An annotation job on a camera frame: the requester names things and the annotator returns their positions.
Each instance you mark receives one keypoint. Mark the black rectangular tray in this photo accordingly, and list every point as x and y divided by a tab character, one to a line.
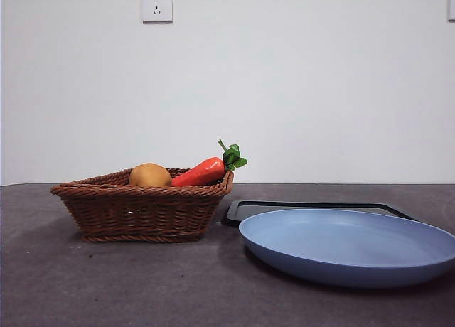
234	209

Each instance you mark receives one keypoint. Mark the brown potato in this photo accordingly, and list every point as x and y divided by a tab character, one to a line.
149	176

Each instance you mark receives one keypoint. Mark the orange carrot with green leaves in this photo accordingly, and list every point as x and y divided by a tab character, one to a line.
202	172

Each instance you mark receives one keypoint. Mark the white wall plate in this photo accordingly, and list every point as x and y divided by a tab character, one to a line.
451	5

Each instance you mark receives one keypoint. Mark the light blue round plate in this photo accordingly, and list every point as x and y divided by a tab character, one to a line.
337	249

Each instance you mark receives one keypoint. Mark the white wall socket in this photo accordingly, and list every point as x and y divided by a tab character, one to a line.
157	6

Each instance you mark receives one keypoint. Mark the brown wicker basket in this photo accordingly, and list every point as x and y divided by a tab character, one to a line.
142	213

